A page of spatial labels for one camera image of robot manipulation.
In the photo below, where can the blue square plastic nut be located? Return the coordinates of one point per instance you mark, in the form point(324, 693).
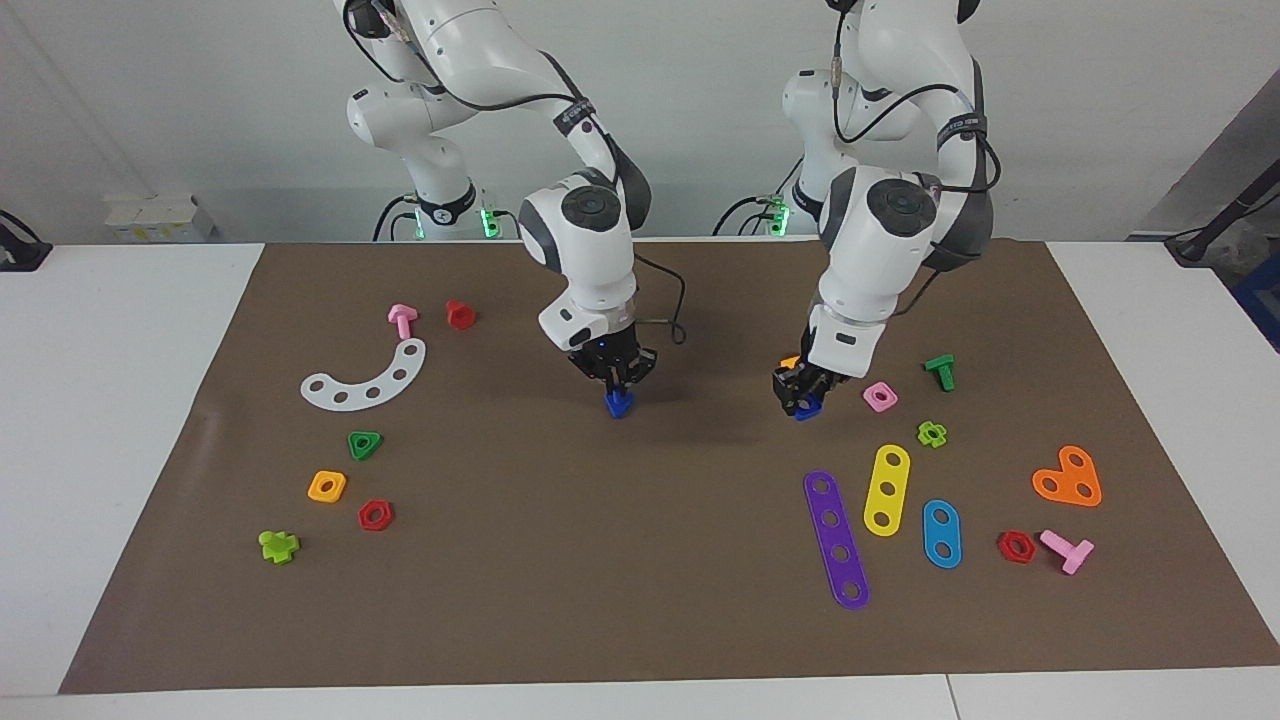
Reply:
point(808, 411)

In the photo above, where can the green plastic screw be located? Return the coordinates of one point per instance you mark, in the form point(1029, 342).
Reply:
point(940, 371)

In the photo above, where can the purple four-hole plastic plate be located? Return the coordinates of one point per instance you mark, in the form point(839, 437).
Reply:
point(834, 536)

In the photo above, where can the yellow three-hole plastic plate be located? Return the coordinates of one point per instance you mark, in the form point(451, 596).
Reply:
point(888, 477)

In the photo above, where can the white cardboard box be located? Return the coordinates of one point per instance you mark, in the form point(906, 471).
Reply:
point(160, 218)

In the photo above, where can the red hex-head plastic screw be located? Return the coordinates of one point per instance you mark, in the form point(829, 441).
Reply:
point(460, 314)

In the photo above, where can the blue two-hole plastic plate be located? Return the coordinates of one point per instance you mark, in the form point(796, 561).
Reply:
point(941, 534)

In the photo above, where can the red hexagonal plastic nut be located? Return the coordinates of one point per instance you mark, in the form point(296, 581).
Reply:
point(364, 518)
point(1004, 548)

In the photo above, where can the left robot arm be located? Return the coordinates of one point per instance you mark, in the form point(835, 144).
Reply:
point(880, 230)

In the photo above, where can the green cross-shaped plastic nut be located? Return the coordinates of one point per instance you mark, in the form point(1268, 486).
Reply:
point(922, 432)

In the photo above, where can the orange three-hole plastic plate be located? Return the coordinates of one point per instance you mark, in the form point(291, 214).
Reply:
point(1066, 478)

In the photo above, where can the pink plastic screw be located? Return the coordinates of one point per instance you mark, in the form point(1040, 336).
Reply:
point(402, 320)
point(1068, 550)

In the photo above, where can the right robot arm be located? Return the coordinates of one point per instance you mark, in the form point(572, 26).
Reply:
point(585, 240)

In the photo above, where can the lime cross-head plastic screw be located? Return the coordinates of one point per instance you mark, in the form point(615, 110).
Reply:
point(278, 546)

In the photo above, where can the pink square plastic nut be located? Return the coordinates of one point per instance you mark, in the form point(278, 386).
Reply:
point(870, 402)

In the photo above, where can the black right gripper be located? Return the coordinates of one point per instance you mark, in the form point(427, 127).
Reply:
point(612, 356)

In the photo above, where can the green triangular plastic nut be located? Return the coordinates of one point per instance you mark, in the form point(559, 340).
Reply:
point(362, 454)

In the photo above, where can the blue crate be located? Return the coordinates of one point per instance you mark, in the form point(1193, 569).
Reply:
point(1265, 300)

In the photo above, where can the orange square plastic nut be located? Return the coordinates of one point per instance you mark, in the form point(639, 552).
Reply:
point(315, 492)

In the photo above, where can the black clamp mount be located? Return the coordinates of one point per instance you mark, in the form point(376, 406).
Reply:
point(20, 250)

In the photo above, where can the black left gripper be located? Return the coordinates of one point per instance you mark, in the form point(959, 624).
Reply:
point(800, 376)

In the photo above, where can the brown table mat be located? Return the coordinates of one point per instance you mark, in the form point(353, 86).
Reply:
point(640, 560)

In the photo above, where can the white curved five-hole plate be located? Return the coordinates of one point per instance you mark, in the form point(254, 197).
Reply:
point(385, 385)

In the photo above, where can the blue triangle-head plastic screw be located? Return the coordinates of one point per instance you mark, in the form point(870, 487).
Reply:
point(619, 404)

